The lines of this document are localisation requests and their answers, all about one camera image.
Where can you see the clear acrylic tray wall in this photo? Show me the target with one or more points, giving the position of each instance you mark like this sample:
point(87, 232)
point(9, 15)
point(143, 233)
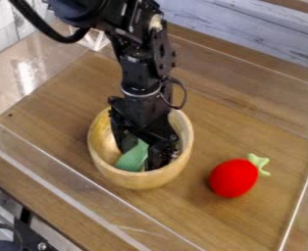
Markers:
point(98, 220)

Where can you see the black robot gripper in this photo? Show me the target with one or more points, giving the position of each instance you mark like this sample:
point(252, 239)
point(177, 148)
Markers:
point(139, 116)

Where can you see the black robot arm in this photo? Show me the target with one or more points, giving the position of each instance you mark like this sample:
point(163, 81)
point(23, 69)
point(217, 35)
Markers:
point(135, 28)

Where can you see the red plush strawberry toy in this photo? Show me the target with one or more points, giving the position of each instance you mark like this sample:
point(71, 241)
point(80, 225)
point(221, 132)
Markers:
point(234, 177)

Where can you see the brown wooden bowl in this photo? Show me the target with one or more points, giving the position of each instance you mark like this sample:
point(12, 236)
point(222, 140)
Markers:
point(106, 153)

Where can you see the green rectangular block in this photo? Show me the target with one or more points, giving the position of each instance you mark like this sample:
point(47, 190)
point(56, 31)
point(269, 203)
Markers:
point(132, 157)

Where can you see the black clamp with cable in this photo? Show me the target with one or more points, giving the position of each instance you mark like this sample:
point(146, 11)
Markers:
point(27, 239)

